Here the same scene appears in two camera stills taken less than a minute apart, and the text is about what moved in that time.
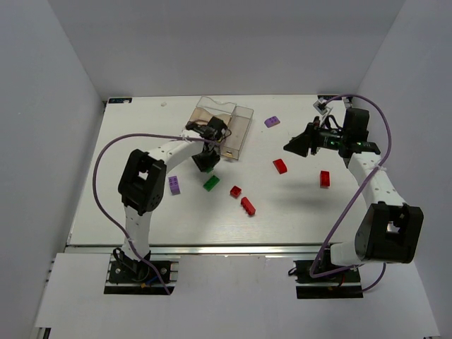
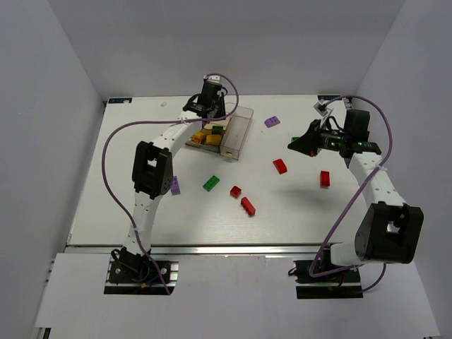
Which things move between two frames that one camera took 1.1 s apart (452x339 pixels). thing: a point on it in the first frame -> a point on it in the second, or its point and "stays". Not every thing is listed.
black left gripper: [206, 161] -> [215, 111]
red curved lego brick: [280, 166] stays
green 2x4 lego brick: [211, 183] stays
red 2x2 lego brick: [235, 191] stays
